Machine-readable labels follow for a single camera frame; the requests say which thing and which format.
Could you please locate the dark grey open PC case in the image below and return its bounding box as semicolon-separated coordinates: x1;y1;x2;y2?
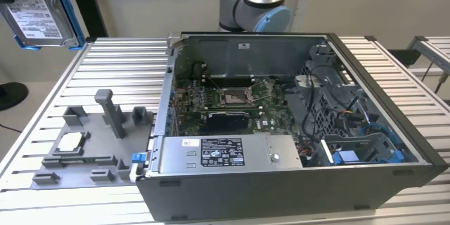
134;31;450;222

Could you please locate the slatted metal side table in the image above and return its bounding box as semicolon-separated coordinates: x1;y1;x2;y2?
407;36;450;78

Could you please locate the CPU socket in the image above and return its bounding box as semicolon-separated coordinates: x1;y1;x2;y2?
218;86;253;106

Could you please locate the black wire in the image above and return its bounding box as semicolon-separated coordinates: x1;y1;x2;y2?
300;64;339;141

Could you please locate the blue plastic bay bracket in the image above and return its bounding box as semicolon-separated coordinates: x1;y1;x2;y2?
332;151;360;164

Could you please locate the blue wire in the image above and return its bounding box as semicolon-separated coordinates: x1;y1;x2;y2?
360;122;408;157

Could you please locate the black round stand base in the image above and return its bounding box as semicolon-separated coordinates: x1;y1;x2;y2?
0;82;29;112

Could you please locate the thin metal locking lever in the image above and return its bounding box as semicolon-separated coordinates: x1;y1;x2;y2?
205;75;222;91

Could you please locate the black RAM slot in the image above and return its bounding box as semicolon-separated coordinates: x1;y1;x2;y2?
202;105;264;112
205;73;256;85

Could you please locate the grey metal disk bay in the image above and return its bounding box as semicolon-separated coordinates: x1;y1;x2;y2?
285;58;419;168

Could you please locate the metal socket cover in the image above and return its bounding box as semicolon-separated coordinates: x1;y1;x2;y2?
249;80;279;102

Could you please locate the green RAM stick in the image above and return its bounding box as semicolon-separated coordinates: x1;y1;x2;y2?
60;157;113;163

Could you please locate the black graphics card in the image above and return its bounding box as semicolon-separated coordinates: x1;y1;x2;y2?
205;111;251;134

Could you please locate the thin black floor cable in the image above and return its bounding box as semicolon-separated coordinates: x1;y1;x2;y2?
0;123;22;133

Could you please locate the blue case latch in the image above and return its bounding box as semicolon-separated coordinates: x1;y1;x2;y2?
128;152;148;183

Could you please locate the grey parts rack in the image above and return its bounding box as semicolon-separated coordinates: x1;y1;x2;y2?
30;89;156;191

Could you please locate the silver power supply unit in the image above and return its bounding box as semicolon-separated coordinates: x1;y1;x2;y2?
156;134;303;173

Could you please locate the green motherboard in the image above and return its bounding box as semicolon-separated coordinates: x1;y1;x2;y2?
173;63;303;138

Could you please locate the silver CPU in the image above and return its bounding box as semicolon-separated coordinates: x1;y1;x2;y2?
57;132;88;152

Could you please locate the hard disk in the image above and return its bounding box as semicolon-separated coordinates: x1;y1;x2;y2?
0;0;86;52

